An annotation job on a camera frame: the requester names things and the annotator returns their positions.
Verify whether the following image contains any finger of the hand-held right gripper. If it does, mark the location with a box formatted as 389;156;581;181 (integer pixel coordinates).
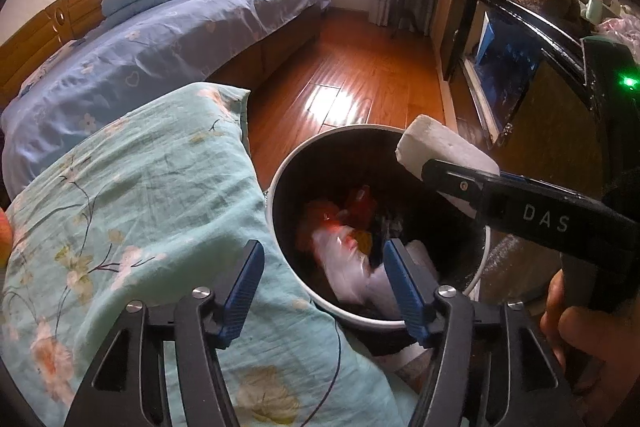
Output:
497;172;538;188
422;159;506;220

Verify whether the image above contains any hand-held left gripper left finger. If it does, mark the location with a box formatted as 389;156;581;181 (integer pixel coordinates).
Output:
65;239;266;427

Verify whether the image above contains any white foam block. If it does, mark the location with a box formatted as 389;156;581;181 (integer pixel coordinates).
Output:
395;114;501;220

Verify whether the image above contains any black glossy cabinet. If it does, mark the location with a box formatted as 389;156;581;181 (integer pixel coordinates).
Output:
440;0;640;208

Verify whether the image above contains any red yellow apple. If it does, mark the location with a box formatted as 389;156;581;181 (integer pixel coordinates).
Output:
0;211;13;269

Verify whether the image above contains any person's right hand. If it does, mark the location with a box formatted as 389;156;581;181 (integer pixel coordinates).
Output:
540;269;640;408

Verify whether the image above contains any white round bin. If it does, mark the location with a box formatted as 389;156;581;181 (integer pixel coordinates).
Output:
265;125;493;333

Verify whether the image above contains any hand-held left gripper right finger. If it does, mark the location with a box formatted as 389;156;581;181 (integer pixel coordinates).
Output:
382;237;583;427

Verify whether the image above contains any white plastic bag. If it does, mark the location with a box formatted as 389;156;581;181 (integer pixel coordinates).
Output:
367;239;441;313

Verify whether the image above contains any red white plastic wrapper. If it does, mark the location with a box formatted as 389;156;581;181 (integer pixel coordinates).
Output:
310;212;386;303

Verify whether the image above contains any light green floral tablecloth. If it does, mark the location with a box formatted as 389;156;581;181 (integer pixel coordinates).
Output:
0;82;421;427

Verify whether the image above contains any wooden headboard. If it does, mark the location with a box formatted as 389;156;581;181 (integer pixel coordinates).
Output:
0;0;130;100

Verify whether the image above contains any bed with blue sheet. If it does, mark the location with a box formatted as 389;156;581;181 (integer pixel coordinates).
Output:
0;0;331;202

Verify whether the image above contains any grey patterned curtain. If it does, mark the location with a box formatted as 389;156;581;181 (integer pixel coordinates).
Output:
367;0;433;28

